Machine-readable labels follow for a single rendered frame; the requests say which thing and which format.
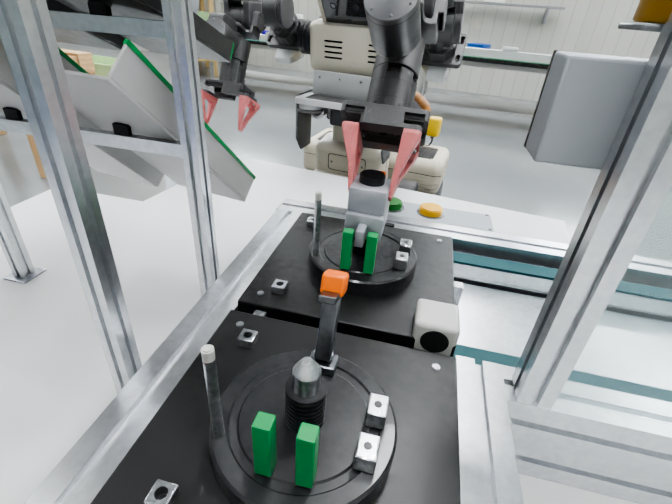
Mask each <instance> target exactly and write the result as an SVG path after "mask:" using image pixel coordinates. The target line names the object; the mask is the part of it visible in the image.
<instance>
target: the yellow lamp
mask: <svg viewBox="0 0 672 504"><path fill-rule="evenodd" d="M671 12H672V0H640V1H639V4H638V6H637V9H636V11H635V14H634V16H633V19H632V20H634V21H633V22H639V23H651V24H665V23H666V22H667V21H668V19H669V16H670V14H671Z"/></svg>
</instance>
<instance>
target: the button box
mask: <svg viewBox="0 0 672 504"><path fill-rule="evenodd" d="M402 202H403V201H402ZM420 205H421V204H416V203H410V202H403V204H402V208H401V209H400V210H397V211H390V210H388V215H391V216H397V217H403V218H409V219H416V220H422V221H428V222H434V223H440V224H446V225H453V226H459V227H465V228H471V229H477V230H483V231H490V232H494V230H493V226H492V221H491V217H490V215H488V214H480V213H474V212H467V211H461V210H455V209H448V208H443V213H442V215H441V216H440V217H428V216H425V215H423V214H421V213H420V212H419V208H420Z"/></svg>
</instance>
